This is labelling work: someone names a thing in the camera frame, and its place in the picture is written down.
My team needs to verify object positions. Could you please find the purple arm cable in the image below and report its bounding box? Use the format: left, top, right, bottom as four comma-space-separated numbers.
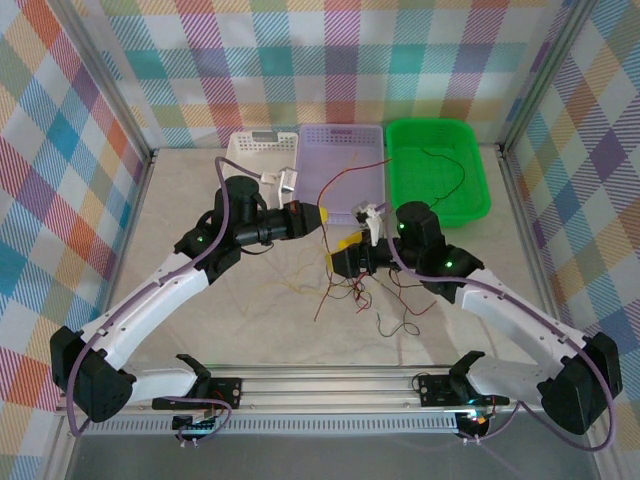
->
372, 202, 617, 454
67, 157, 266, 446

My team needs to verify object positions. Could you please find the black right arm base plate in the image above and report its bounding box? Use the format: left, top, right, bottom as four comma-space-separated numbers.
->
417, 372, 511, 407

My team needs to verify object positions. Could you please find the white plastic basket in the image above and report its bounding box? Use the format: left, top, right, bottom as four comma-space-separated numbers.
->
225, 130, 301, 211

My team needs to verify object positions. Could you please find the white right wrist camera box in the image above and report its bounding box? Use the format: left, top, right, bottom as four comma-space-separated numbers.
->
352, 202, 389, 246

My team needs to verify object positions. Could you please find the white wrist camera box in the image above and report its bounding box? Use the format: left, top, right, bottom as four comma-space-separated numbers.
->
259, 167, 301, 196
352, 202, 389, 246

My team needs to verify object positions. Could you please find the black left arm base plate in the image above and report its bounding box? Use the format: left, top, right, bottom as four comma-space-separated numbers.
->
152, 377, 244, 412

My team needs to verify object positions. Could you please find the aluminium side rail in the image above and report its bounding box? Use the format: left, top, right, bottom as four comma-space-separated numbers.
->
94, 149, 160, 331
497, 144, 576, 351

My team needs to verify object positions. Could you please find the small circuit board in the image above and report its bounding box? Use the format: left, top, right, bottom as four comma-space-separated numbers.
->
172, 412, 224, 436
457, 409, 494, 436

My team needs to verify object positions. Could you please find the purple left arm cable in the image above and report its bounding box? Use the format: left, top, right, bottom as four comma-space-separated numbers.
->
67, 157, 266, 446

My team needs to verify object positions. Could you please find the thin green wire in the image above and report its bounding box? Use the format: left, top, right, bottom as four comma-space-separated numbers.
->
375, 299, 420, 338

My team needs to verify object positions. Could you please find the green plastic basket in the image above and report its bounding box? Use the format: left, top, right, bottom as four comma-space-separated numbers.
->
385, 117, 493, 230

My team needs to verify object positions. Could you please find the aluminium frame post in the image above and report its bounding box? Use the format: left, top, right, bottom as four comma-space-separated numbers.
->
54, 0, 157, 164
498, 0, 600, 151

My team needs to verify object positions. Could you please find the grey slotted cable duct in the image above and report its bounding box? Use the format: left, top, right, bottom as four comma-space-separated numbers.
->
78, 418, 461, 434

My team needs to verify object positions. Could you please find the thin black wire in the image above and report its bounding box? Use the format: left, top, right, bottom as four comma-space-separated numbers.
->
421, 148, 466, 206
379, 279, 437, 317

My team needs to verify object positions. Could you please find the purple plastic basket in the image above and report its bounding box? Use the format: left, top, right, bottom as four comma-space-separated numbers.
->
294, 123, 388, 227

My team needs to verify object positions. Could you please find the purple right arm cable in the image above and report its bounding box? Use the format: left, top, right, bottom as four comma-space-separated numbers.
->
372, 202, 617, 454

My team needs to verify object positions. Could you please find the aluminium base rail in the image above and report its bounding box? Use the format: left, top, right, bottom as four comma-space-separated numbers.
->
53, 366, 607, 417

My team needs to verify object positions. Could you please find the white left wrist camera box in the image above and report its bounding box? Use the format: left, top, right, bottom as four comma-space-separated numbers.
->
259, 167, 301, 196

